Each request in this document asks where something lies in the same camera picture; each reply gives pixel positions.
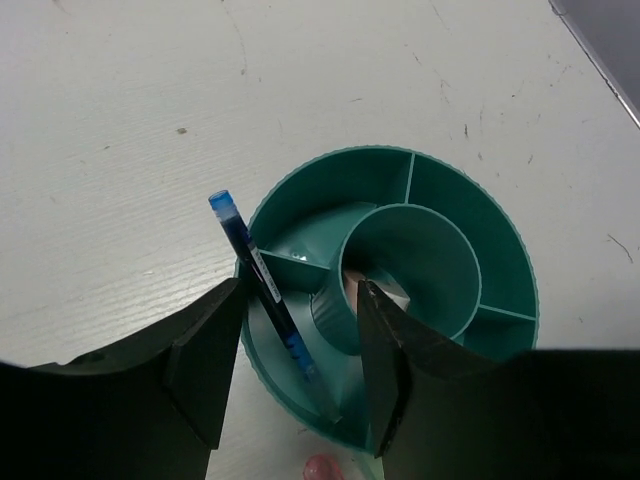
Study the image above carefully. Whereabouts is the pink eraser pen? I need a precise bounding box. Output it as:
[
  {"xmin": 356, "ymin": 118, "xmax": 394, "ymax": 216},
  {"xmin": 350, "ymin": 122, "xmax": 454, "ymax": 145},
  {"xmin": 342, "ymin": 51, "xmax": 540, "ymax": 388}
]
[{"xmin": 303, "ymin": 454, "xmax": 344, "ymax": 480}]

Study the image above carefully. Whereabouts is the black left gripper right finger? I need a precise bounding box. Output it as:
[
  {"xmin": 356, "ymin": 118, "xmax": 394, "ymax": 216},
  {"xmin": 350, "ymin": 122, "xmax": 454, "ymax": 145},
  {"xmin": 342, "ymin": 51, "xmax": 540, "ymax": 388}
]
[{"xmin": 355, "ymin": 278, "xmax": 640, "ymax": 480}]

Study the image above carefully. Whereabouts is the pink white stapler box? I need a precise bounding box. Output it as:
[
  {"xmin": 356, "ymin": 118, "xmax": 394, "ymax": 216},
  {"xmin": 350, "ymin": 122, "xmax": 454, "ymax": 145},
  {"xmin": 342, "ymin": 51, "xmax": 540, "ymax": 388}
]
[{"xmin": 342, "ymin": 269, "xmax": 411, "ymax": 319}]

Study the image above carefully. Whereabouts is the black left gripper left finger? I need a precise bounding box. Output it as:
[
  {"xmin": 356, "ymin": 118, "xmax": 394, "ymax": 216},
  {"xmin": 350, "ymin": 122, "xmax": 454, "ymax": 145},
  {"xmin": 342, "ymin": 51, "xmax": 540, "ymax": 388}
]
[{"xmin": 1, "ymin": 278, "xmax": 245, "ymax": 479}]

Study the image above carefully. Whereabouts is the dark blue gel pen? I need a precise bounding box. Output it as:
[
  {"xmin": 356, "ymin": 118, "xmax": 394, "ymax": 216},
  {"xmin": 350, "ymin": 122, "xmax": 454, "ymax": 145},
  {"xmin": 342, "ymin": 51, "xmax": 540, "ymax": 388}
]
[{"xmin": 209, "ymin": 190, "xmax": 321, "ymax": 385}]

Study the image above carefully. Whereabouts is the teal round desk organizer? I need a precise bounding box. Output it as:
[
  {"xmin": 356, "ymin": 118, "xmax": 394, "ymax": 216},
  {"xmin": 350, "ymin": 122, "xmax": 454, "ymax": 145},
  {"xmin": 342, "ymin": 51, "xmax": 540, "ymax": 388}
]
[{"xmin": 241, "ymin": 146, "xmax": 539, "ymax": 451}]

